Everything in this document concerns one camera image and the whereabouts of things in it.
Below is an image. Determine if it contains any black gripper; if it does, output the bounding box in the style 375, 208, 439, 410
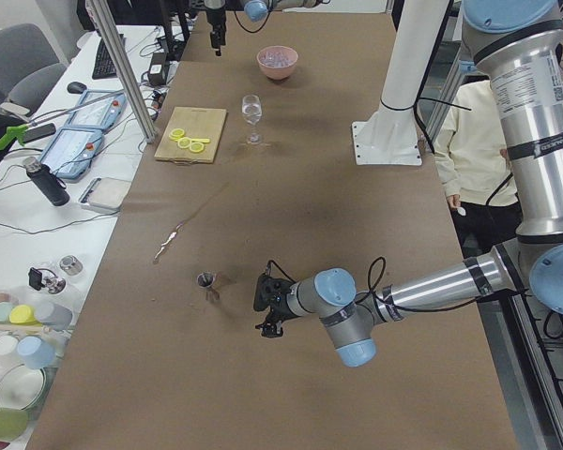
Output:
205, 7, 226, 56
255, 297, 295, 338

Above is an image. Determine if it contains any steel cocktail jigger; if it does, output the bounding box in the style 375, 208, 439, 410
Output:
196, 271, 220, 303

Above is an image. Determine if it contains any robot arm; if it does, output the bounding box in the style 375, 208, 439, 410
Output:
253, 1, 563, 367
203, 0, 325, 56

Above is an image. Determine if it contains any pile of clear ice cubes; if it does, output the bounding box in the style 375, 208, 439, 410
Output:
258, 46, 297, 68

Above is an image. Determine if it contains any clear wine glass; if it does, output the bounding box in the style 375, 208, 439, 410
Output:
241, 94, 262, 144

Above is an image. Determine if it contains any pink bowl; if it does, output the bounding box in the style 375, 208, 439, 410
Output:
256, 46, 298, 81

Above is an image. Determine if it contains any black power adapter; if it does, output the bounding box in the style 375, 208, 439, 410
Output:
147, 52, 170, 87

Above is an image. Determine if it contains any bamboo cutting board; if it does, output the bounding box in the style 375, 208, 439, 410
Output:
154, 107, 227, 163

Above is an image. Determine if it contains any yellow lemon slice one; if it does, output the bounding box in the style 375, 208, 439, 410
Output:
169, 128, 186, 142

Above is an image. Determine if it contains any yellow lemon slice three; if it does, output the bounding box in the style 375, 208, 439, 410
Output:
189, 142, 205, 154

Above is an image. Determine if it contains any yellow lemon slice two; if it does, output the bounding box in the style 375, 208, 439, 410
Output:
177, 137, 192, 148

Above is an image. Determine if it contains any black keyboard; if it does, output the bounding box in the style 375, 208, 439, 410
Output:
91, 39, 116, 80

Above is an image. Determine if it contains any blue teach pendant far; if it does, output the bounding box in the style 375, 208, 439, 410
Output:
65, 90, 127, 131

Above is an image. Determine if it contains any blue teach pendant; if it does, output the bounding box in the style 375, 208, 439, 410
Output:
39, 127, 103, 182
65, 90, 127, 131

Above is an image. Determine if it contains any black computer mouse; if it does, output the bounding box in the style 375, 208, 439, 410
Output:
67, 82, 87, 95

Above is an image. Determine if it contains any blue teach pendant near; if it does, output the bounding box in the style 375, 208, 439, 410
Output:
39, 127, 103, 182

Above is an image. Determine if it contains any white digital scale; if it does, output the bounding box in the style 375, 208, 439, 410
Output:
78, 177, 131, 214

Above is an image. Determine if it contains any grey office chair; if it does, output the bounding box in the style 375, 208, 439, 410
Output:
0, 23, 67, 113

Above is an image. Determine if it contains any grey cup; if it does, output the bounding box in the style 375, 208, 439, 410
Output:
34, 301, 73, 331

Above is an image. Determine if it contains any black water bottle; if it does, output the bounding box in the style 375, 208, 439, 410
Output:
23, 157, 69, 206

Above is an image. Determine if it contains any light blue cup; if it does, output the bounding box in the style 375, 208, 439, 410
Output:
17, 336, 56, 369

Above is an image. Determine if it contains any yellow cup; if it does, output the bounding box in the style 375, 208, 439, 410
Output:
8, 304, 41, 326

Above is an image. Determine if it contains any white plate green rim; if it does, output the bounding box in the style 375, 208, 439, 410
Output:
0, 365, 47, 410

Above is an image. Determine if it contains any seated person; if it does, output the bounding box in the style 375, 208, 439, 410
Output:
434, 79, 522, 253

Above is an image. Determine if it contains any mint green cup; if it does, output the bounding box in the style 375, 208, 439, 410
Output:
0, 302, 14, 324

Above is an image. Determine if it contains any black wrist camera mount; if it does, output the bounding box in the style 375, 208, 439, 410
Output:
253, 260, 296, 312

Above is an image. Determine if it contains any aluminium frame post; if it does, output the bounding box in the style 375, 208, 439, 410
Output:
85, 0, 157, 143

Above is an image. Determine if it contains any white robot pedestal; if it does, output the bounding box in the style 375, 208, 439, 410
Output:
352, 0, 452, 166

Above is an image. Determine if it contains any green handled grabber tool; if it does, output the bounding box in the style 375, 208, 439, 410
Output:
0, 90, 123, 151

